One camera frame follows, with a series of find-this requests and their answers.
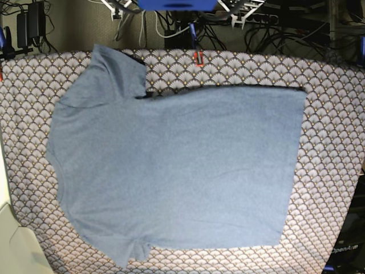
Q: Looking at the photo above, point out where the blue T-shirt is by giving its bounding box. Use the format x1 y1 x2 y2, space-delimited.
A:
46 45 306 267

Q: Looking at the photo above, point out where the red black table clamp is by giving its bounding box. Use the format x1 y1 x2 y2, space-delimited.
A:
194 51 204 67

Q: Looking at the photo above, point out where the blue clamp behind table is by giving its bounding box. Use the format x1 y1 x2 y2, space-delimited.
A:
189 23 197 50

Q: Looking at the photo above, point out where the blue box overhead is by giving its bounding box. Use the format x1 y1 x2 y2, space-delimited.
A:
138 0 218 11

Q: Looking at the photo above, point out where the black power strip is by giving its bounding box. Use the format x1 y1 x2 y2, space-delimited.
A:
242 13 279 26

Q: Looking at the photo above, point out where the fan-patterned table cloth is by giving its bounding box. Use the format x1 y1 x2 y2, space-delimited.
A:
1 50 364 273

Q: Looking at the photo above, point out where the black power adapter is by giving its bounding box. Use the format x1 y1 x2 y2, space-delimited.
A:
17 1 46 49

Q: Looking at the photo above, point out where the blue clamp at left edge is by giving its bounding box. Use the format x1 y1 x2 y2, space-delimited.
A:
1 26 33 61

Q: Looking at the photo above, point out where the beige plastic object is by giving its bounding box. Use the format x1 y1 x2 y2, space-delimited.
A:
1 149 54 273

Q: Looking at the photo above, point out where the black OpenArm base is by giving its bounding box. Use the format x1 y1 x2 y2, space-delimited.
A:
322 175 364 273

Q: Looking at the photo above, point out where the white cable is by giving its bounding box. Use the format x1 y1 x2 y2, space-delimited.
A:
155 11 191 39

